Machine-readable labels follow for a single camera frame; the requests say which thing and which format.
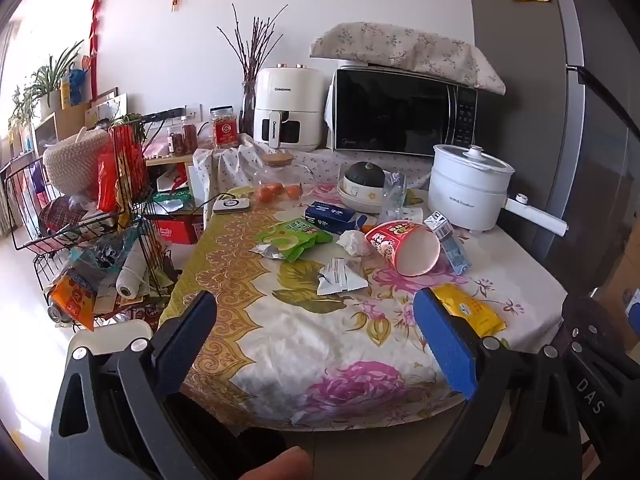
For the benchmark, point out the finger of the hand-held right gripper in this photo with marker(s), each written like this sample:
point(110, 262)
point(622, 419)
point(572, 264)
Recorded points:
point(592, 327)

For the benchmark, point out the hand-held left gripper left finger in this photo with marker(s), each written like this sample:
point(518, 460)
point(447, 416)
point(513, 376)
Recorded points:
point(192, 340)

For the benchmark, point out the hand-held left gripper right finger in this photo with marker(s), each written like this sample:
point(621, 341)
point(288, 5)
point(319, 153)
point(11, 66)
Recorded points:
point(445, 345)

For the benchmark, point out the yellow packet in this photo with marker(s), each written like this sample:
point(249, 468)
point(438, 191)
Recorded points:
point(470, 310)

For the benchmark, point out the small blue milk carton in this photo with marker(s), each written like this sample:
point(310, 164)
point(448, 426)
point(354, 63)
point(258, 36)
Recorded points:
point(454, 255)

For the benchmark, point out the red instant noodle cup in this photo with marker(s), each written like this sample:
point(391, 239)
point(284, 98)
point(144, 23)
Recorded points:
point(400, 245)

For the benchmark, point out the silver white wrapper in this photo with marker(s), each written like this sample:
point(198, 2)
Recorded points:
point(340, 280)

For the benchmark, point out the white tissue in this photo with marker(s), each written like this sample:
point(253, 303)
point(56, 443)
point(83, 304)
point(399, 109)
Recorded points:
point(352, 242)

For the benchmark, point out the green snack packet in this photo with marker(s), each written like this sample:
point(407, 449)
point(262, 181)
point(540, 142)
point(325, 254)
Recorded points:
point(292, 235)

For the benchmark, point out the clear plastic bottle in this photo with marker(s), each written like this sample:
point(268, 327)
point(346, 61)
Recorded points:
point(395, 195)

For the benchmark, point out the blue carton box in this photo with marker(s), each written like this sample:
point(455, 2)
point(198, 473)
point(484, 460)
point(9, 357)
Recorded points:
point(330, 216)

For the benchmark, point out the person's left hand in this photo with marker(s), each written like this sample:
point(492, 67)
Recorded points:
point(277, 466)

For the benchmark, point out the white bag roll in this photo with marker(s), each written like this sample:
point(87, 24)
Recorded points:
point(131, 272)

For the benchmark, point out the large floral tablecloth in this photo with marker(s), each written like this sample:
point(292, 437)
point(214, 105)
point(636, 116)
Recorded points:
point(300, 340)

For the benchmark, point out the red cardboard box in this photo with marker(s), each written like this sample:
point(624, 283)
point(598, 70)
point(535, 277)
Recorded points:
point(180, 230)

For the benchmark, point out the orange snack packet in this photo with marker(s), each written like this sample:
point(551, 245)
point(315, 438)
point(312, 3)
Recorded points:
point(72, 302)

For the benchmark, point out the white device with round button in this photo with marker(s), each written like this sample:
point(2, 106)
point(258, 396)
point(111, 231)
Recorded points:
point(231, 205)

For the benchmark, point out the green packet with white print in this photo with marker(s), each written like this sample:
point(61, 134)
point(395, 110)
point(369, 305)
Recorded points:
point(170, 196)

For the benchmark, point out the white electric cooking pot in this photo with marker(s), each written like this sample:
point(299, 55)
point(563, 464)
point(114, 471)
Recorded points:
point(465, 195)

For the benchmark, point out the white plate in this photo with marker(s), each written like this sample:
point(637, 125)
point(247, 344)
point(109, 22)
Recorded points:
point(372, 211)
point(350, 207)

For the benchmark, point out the stack of white bowls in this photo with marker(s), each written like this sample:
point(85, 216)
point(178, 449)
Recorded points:
point(362, 199)

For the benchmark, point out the red snack packet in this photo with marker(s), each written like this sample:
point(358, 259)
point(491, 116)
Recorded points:
point(107, 180)

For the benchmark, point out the wooden shelf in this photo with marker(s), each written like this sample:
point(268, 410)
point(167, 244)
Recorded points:
point(165, 159)

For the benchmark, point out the dark green kabocha squash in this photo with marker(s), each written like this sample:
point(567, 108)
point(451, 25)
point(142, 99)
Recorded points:
point(365, 175)

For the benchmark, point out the glass pitcher with wooden lid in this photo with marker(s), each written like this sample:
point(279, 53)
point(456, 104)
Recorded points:
point(278, 160)

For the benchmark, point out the jar with red label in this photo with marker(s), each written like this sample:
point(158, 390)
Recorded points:
point(224, 130)

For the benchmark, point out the cream woven basket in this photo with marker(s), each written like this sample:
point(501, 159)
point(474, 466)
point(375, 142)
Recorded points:
point(75, 160)

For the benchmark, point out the small-flower white cloth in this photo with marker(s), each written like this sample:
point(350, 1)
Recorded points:
point(320, 165)

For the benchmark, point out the black power strip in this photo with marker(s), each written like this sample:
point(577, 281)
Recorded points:
point(160, 114)

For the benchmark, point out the green hanging plant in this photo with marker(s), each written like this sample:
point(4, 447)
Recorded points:
point(127, 120)

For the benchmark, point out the glass vase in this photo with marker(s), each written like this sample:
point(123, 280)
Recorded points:
point(248, 110)

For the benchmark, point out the black microwave oven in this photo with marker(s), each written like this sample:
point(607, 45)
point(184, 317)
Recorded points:
point(395, 110)

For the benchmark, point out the white air fryer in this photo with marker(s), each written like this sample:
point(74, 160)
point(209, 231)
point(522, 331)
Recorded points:
point(290, 95)

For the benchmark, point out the blue toy figure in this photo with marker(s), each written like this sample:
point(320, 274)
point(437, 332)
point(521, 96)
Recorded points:
point(78, 82)

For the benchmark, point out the potted green plant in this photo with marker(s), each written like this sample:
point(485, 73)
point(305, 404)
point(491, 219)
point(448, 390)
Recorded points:
point(47, 80)

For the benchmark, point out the bundle of dry twigs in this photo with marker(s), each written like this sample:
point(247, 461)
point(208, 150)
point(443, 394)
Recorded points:
point(252, 45)

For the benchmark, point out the floral microwave cover cloth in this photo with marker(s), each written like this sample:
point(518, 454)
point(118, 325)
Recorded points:
point(400, 45)

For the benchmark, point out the picture frame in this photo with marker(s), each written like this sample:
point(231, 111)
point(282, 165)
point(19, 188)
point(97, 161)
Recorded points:
point(107, 107)

